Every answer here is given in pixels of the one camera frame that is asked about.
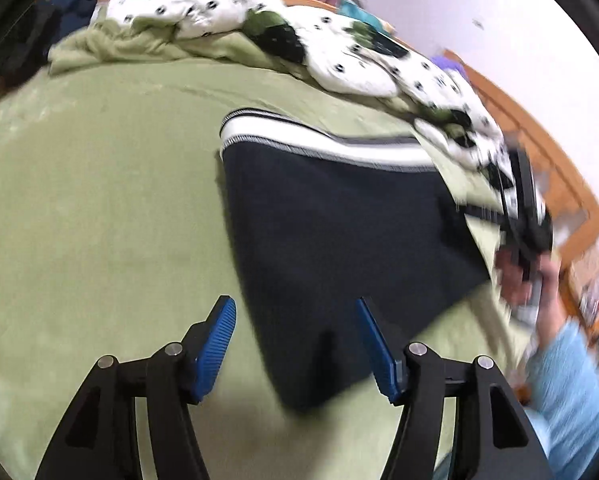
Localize person's right hand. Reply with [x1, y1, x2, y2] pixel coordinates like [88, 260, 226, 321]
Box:
[494, 249, 543, 311]

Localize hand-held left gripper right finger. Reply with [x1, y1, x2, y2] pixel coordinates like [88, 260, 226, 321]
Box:
[355, 297, 555, 480]

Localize green fleece bed blanket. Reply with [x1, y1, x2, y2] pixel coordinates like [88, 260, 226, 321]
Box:
[0, 57, 545, 480]

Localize black jacket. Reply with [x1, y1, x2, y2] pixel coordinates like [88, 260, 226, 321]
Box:
[0, 0, 62, 88]

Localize crumpled green fleece blanket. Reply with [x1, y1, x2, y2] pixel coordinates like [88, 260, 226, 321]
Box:
[46, 20, 305, 78]

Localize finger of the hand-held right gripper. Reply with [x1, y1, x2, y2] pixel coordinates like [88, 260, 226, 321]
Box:
[454, 199, 505, 228]

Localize navy blue garment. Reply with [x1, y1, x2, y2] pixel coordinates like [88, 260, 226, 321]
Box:
[54, 0, 102, 36]

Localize teal patterned pillow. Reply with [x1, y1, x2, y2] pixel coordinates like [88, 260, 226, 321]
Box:
[337, 0, 393, 36]

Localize wooden bed frame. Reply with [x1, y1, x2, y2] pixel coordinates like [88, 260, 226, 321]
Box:
[99, 0, 599, 281]

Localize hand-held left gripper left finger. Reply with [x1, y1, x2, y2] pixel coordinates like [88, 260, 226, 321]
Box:
[34, 295, 237, 480]

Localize black pants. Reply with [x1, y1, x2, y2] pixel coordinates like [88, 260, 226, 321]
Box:
[218, 107, 495, 413]

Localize white floral quilt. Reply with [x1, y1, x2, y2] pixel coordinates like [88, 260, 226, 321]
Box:
[92, 0, 517, 186]

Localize purple fluffy item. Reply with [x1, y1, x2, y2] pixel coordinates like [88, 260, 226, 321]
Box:
[432, 55, 467, 73]

